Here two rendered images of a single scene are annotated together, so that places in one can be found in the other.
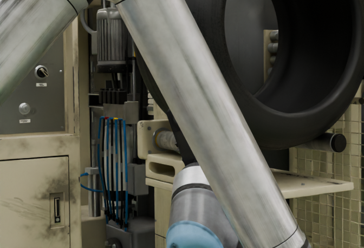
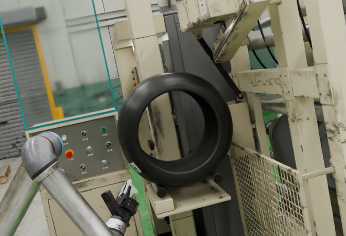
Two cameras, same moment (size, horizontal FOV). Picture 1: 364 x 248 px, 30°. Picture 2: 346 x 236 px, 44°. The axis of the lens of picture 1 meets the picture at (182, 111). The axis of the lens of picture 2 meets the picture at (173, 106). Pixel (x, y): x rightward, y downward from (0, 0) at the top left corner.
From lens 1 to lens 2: 113 cm
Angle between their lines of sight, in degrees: 22
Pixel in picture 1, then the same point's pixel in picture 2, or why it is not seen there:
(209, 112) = (75, 218)
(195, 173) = (109, 222)
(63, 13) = not seen: hidden behind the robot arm
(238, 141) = (88, 226)
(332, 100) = (207, 161)
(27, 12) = (22, 182)
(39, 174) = (113, 191)
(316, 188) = (207, 202)
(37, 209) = not seen: hidden behind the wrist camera
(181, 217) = not seen: outside the picture
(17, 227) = (108, 216)
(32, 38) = (27, 189)
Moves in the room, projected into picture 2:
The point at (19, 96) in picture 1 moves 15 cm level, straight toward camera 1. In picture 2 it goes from (100, 157) to (92, 164)
